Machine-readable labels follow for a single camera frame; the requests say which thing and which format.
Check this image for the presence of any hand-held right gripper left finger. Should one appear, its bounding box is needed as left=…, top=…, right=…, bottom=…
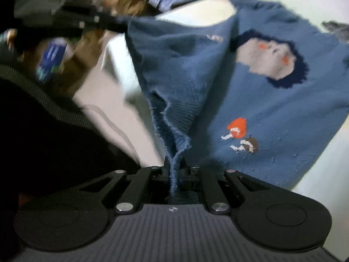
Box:
left=79, top=157, right=170, bottom=215

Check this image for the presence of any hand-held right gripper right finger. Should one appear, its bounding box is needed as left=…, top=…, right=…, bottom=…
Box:
left=178, top=157, right=274, bottom=215

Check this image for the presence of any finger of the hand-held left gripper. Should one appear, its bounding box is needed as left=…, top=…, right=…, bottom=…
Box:
left=52, top=0, right=130, bottom=34

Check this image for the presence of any blue knit sweater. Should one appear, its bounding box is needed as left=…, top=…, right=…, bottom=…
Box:
left=124, top=0, right=349, bottom=197

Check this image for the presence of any blue white packet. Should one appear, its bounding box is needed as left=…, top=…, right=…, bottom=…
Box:
left=37, top=39, right=68, bottom=82

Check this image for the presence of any cardboard box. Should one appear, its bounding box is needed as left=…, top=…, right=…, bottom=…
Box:
left=16, top=0, right=153, bottom=99

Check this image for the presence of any person's black jacket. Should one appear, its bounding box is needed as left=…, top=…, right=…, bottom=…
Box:
left=0, top=41, right=142, bottom=262

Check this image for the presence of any grey striped garment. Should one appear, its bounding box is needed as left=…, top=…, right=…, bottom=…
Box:
left=322, top=20, right=349, bottom=44

